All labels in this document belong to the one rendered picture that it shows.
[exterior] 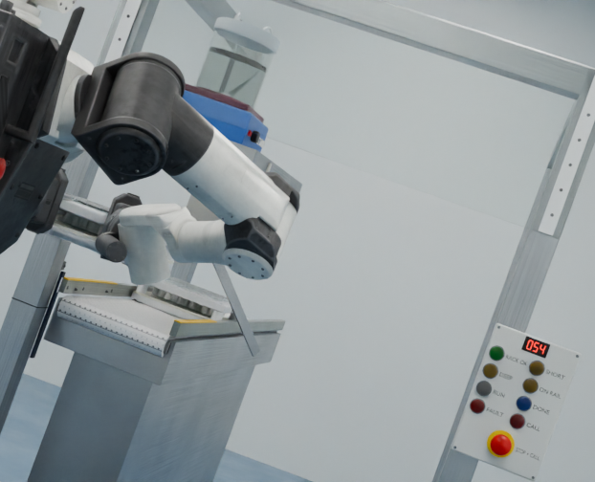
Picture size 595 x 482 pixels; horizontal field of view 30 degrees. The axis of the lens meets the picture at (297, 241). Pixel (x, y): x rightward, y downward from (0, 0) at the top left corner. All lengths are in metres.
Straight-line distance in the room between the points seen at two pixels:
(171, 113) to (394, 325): 4.47
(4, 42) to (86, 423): 1.40
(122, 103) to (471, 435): 1.08
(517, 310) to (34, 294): 1.01
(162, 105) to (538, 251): 1.04
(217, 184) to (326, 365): 4.39
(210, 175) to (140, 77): 0.16
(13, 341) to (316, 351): 3.55
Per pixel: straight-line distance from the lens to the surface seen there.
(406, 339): 5.87
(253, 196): 1.54
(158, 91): 1.46
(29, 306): 2.45
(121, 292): 2.87
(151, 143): 1.41
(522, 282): 2.26
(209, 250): 1.70
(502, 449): 2.19
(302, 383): 5.88
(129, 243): 1.80
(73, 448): 2.64
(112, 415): 2.60
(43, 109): 1.44
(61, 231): 2.08
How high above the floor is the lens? 1.10
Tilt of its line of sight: level
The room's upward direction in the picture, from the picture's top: 20 degrees clockwise
